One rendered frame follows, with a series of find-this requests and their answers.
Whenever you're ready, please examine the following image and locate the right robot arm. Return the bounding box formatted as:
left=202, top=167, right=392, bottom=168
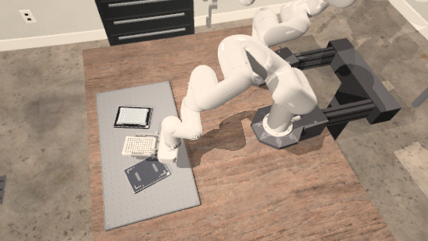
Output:
left=252, top=0, right=356, bottom=49

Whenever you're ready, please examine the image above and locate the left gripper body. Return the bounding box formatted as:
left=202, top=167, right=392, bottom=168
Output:
left=157, top=130, right=180, bottom=163

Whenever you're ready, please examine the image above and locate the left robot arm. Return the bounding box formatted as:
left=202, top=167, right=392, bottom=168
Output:
left=161, top=34, right=317, bottom=151

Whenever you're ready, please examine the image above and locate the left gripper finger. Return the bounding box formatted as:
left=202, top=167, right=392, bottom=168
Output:
left=135, top=131, right=160, bottom=143
left=132, top=143, right=160, bottom=157

